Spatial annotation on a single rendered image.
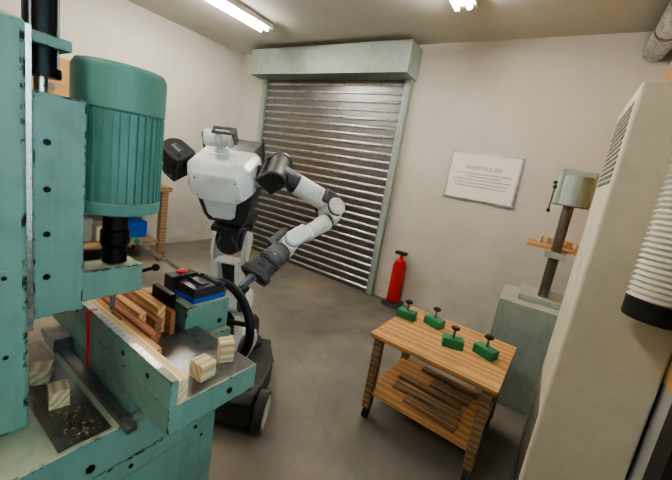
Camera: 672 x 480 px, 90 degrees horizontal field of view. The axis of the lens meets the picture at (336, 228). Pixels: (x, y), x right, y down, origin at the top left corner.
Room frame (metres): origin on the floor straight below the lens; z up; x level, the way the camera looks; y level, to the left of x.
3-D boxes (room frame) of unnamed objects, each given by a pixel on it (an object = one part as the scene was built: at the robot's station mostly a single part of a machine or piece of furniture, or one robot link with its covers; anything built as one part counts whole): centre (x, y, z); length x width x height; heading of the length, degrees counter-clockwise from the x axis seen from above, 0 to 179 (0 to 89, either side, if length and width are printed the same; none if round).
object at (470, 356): (1.75, -0.71, 0.32); 0.66 x 0.57 x 0.64; 56
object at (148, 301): (0.81, 0.46, 0.94); 0.16 x 0.02 x 0.07; 57
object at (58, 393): (0.61, 0.52, 0.82); 0.04 x 0.03 x 0.04; 46
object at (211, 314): (0.89, 0.37, 0.91); 0.15 x 0.14 x 0.09; 57
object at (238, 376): (0.82, 0.41, 0.87); 0.61 x 0.30 x 0.06; 57
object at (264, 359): (1.76, 0.48, 0.19); 0.64 x 0.52 x 0.33; 177
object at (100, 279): (0.74, 0.52, 1.03); 0.14 x 0.07 x 0.09; 147
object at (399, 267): (3.46, -0.74, 0.30); 0.19 x 0.18 x 0.60; 148
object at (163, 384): (0.70, 0.49, 0.93); 0.60 x 0.02 x 0.06; 57
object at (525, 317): (2.16, -1.44, 0.79); 0.62 x 0.48 x 1.58; 150
